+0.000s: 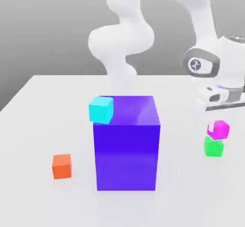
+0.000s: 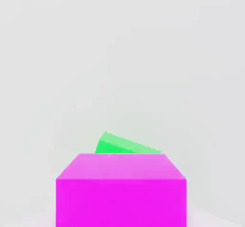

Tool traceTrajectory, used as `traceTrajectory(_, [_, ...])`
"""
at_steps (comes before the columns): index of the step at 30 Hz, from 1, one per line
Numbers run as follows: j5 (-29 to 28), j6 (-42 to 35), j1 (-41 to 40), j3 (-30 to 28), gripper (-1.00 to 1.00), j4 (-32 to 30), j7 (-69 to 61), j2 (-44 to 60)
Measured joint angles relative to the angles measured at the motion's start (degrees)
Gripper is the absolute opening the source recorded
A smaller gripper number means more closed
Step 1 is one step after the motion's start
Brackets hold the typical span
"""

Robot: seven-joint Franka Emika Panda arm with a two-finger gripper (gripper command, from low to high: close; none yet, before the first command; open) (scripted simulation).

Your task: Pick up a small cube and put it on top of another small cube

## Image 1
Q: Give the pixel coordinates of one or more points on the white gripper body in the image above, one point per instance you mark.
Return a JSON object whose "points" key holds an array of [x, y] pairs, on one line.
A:
{"points": [[224, 114]]}

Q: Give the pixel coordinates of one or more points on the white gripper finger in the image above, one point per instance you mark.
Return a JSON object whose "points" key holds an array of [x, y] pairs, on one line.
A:
{"points": [[211, 127]]}

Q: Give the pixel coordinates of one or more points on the small magenta cube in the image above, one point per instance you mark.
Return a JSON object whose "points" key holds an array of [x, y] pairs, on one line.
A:
{"points": [[221, 130]]}

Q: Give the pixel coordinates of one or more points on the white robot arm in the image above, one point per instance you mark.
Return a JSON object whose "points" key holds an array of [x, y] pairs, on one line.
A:
{"points": [[122, 39]]}

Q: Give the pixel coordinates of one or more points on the small green cube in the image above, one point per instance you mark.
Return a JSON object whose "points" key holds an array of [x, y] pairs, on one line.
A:
{"points": [[213, 147]]}

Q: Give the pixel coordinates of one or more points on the small cyan cube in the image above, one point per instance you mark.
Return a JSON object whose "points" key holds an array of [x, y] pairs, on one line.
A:
{"points": [[100, 110]]}

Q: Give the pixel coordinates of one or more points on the small orange cube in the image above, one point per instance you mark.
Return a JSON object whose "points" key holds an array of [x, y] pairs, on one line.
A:
{"points": [[61, 166]]}

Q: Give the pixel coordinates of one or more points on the large purple box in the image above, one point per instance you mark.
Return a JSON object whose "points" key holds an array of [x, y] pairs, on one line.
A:
{"points": [[126, 154]]}

